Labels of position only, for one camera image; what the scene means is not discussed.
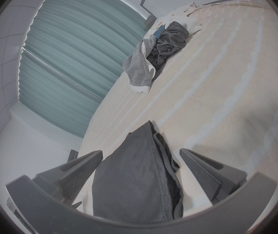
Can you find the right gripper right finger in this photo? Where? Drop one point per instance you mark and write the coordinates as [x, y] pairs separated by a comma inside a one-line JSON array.
[[200, 170]]

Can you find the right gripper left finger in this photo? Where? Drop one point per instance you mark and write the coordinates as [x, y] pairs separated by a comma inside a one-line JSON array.
[[80, 172]]

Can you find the black T-shirt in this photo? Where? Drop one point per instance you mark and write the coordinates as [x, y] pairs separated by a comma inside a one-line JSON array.
[[134, 179]]

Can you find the bed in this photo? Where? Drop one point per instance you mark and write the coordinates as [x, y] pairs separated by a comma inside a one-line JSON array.
[[226, 82]]

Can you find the pile of clothes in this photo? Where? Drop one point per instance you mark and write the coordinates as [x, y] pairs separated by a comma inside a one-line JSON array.
[[165, 47]]

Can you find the black chest of drawers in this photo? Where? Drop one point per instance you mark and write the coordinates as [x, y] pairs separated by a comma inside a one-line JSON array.
[[73, 155]]

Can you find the blue-green curtain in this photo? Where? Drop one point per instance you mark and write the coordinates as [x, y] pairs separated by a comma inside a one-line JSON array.
[[85, 38], [56, 99]]

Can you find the grey bedside table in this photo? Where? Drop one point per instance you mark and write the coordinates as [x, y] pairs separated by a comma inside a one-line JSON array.
[[150, 21]]

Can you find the white printed pillow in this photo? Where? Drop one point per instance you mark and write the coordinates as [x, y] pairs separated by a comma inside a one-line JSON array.
[[178, 13]]

